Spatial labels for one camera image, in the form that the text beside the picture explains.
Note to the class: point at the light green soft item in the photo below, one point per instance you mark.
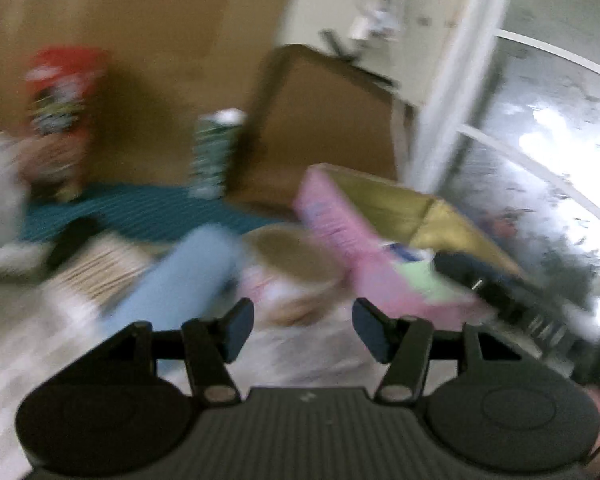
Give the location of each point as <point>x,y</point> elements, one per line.
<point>422,277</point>

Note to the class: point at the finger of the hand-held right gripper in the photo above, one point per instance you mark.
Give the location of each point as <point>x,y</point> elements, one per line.
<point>462,272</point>

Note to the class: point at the white patterned sheet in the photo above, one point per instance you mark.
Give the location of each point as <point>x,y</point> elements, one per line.
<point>300,350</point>

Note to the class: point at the black object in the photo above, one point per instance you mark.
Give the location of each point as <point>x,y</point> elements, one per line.
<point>75,240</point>

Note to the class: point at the large cardboard sheet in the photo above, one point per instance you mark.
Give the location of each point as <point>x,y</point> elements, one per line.
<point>130,35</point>

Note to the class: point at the small cardboard box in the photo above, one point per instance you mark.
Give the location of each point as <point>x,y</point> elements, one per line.
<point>320,130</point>

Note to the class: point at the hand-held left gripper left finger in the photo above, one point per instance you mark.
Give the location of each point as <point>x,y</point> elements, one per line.
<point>239,330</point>

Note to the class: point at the white window frame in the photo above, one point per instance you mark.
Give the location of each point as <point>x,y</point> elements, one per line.
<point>460,85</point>

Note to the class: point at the beige striped item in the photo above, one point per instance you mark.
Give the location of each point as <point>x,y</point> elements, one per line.
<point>102,270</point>

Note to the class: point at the pink box with gold interior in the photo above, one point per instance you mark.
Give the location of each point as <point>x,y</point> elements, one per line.
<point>340,220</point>

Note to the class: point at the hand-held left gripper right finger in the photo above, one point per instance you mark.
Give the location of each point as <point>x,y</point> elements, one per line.
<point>370,332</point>

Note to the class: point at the green and white can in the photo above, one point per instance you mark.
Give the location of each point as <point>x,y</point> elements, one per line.
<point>212,155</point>

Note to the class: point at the teal mat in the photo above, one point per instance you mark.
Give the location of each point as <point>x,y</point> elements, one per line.
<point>145,210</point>

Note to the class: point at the white wall fixture with tape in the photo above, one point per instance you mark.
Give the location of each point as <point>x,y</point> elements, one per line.
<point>375,5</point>

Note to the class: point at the red snack canister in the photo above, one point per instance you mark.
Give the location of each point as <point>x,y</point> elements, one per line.
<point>65,105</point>

